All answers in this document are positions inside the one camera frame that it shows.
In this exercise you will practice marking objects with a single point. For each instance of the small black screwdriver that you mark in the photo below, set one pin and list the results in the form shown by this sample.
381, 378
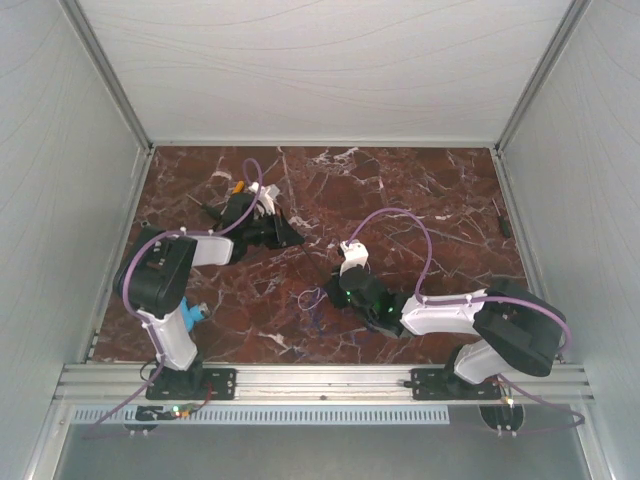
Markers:
502, 221

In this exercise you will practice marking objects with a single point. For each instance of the grey slotted cable duct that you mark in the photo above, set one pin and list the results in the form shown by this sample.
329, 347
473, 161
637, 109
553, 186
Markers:
287, 415

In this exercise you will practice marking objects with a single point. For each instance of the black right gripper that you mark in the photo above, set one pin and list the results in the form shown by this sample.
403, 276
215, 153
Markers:
333, 290

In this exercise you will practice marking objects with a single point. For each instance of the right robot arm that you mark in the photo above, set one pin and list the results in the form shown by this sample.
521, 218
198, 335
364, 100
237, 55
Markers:
516, 330

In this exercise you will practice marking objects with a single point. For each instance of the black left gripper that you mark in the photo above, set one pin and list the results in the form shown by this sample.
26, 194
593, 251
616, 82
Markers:
284, 234

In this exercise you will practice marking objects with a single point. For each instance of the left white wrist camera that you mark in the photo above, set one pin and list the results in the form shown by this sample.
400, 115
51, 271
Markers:
267, 196

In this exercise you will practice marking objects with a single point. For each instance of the black zip tie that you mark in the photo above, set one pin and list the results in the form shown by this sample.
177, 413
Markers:
323, 274

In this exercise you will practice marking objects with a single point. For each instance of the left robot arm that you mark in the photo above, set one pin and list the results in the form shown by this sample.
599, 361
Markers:
153, 279

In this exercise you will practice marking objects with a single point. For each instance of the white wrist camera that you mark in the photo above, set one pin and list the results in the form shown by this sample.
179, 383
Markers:
354, 254
267, 196

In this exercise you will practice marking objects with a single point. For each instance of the yellow handled flat screwdriver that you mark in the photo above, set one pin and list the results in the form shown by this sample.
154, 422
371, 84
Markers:
239, 188

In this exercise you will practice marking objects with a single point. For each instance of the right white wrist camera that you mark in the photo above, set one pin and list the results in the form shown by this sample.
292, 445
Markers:
354, 254

